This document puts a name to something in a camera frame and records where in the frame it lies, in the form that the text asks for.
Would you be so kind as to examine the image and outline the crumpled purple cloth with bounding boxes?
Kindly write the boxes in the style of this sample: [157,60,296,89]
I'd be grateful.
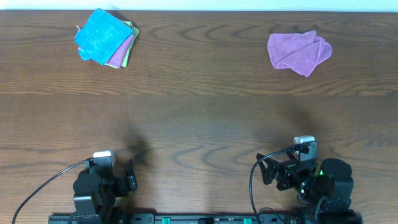
[267,30,333,78]

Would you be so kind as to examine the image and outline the blue microfiber cloth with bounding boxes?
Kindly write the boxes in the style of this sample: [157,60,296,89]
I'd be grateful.
[74,8,134,68]

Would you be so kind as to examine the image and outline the green folded cloth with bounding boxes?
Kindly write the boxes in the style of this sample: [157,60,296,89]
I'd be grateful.
[106,21,139,68]

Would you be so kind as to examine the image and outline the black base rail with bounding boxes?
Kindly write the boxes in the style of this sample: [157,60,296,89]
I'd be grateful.
[48,210,363,224]

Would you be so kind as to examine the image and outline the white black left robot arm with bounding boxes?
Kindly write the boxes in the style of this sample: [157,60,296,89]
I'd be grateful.
[67,157,137,224]

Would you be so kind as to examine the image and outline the folded purple cloth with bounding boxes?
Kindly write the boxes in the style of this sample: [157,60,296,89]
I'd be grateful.
[76,33,135,68]

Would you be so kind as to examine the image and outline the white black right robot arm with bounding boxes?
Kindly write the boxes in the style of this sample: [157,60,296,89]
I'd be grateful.
[255,153,363,224]

